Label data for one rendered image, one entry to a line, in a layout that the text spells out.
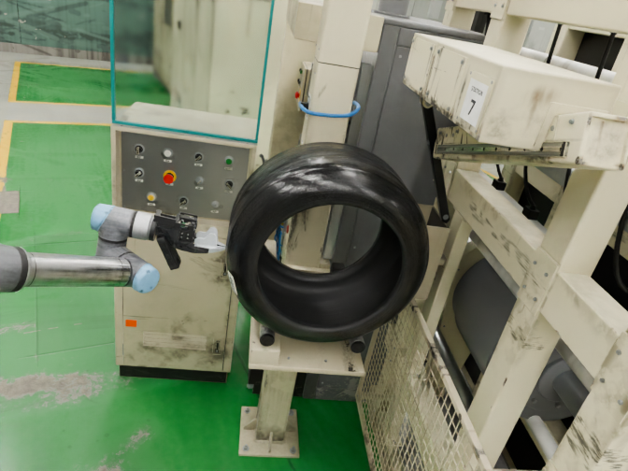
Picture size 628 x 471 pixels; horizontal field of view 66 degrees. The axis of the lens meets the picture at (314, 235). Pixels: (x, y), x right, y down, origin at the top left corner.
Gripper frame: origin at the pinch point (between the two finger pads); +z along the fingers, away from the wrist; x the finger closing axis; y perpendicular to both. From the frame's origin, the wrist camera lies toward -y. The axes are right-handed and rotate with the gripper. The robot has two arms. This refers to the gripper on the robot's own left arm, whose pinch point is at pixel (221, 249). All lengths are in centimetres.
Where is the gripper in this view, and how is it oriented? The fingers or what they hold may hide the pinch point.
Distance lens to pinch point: 141.6
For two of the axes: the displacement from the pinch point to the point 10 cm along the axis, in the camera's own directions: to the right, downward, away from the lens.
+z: 9.6, 2.1, 2.0
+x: -0.8, -4.7, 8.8
